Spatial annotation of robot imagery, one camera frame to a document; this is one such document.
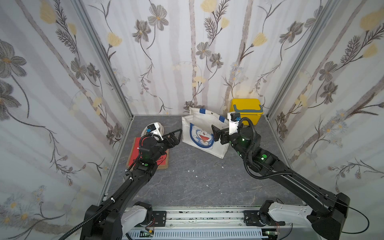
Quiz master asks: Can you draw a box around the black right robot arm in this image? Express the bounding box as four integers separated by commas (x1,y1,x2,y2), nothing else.
212,126,350,240

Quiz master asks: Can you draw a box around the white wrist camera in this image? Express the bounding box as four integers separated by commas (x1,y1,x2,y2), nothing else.
228,112,241,135
146,122,164,141

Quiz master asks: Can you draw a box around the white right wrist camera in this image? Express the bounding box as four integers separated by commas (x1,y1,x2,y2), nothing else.
228,112,241,135

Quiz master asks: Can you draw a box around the white slotted cable duct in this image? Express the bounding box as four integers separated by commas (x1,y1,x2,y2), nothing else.
123,229,269,240

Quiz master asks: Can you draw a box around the yellow lunch box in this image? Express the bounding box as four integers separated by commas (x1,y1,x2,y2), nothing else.
230,99,264,125

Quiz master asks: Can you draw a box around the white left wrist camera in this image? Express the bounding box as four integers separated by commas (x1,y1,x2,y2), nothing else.
146,122,164,141

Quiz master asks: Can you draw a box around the black corrugated cable conduit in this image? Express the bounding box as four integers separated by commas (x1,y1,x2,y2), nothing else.
58,176,133,240

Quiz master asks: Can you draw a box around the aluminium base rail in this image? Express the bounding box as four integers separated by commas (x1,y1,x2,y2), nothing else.
131,206,321,240

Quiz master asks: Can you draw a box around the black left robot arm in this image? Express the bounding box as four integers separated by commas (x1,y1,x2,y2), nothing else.
80,129,183,240

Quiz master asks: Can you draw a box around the red Christmas jute bag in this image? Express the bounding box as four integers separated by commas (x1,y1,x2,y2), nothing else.
126,122,169,170

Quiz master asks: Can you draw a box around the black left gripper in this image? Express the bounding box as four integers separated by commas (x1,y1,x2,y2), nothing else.
150,129,182,164

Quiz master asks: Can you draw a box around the white Doraemon canvas bag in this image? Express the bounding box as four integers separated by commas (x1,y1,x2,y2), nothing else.
182,108,229,159

